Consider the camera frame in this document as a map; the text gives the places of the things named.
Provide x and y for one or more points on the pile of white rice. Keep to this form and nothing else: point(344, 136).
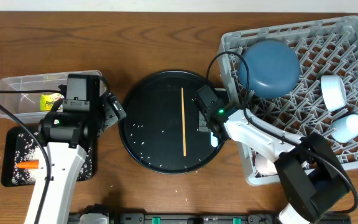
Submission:
point(27, 150)

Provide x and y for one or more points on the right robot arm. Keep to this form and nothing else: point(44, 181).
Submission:
point(312, 178)

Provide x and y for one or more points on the grey plastic dishwasher rack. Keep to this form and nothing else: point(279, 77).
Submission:
point(324, 47)

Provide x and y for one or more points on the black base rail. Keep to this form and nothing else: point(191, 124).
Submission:
point(100, 214)

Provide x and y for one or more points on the dark blue plate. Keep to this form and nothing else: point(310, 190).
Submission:
point(271, 68)

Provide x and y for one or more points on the light blue cup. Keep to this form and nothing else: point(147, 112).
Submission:
point(345, 129)

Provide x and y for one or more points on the round black serving tray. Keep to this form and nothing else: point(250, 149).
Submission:
point(152, 129)

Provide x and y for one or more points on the orange carrot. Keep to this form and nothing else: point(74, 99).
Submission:
point(28, 165)

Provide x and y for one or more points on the clear plastic bin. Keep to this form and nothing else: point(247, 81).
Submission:
point(22, 95)

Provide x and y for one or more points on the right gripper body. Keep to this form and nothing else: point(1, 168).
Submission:
point(207, 120)

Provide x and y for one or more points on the white plastic knife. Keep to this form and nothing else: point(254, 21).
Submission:
point(213, 140)

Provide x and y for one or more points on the yellow foil snack wrapper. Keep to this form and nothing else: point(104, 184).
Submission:
point(47, 101)

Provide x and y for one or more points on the wooden chopstick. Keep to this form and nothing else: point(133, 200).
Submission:
point(183, 121)

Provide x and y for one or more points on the light blue bowl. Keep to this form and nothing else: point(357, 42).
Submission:
point(333, 92)

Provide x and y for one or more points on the pink cup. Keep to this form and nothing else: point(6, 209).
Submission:
point(264, 166)

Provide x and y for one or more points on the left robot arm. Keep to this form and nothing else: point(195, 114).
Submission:
point(66, 136)

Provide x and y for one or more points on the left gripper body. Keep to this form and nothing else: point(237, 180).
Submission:
point(112, 113)

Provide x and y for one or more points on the black rectangular tray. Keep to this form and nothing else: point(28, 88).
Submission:
point(10, 145)

